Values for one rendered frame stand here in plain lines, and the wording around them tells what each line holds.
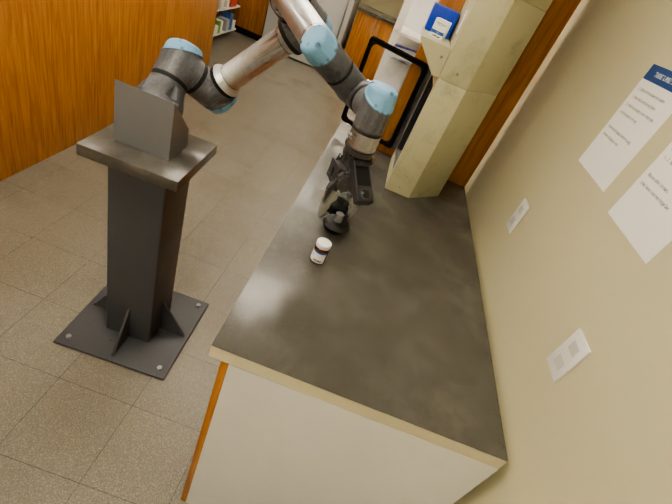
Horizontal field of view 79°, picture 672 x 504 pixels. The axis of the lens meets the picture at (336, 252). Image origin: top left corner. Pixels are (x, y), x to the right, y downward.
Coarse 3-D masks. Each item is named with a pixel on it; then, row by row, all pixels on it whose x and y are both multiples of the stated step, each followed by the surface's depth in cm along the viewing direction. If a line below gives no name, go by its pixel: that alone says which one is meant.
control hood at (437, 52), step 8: (424, 32) 148; (424, 40) 139; (432, 40) 139; (448, 40) 154; (424, 48) 140; (432, 48) 140; (440, 48) 139; (448, 48) 139; (432, 56) 141; (440, 56) 141; (448, 56) 141; (432, 64) 143; (440, 64) 142; (432, 72) 144; (440, 72) 144
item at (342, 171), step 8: (344, 152) 104; (352, 152) 98; (336, 160) 105; (344, 160) 104; (328, 168) 108; (336, 168) 104; (344, 168) 103; (328, 176) 108; (336, 176) 105; (344, 176) 101; (344, 184) 103
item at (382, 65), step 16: (384, 48) 178; (368, 64) 184; (384, 64) 180; (400, 64) 177; (368, 80) 187; (384, 80) 183; (400, 80) 180; (416, 80) 176; (400, 96) 182; (352, 112) 197; (400, 112) 185
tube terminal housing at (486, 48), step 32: (480, 0) 130; (512, 0) 128; (480, 32) 135; (512, 32) 138; (448, 64) 142; (480, 64) 140; (512, 64) 149; (448, 96) 147; (480, 96) 152; (416, 128) 156; (448, 128) 155; (416, 160) 163; (448, 160) 170; (416, 192) 173
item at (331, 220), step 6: (330, 216) 134; (336, 216) 132; (342, 216) 131; (324, 222) 132; (330, 222) 132; (336, 222) 133; (342, 222) 134; (330, 228) 131; (336, 228) 131; (342, 228) 132; (348, 228) 134; (336, 234) 133
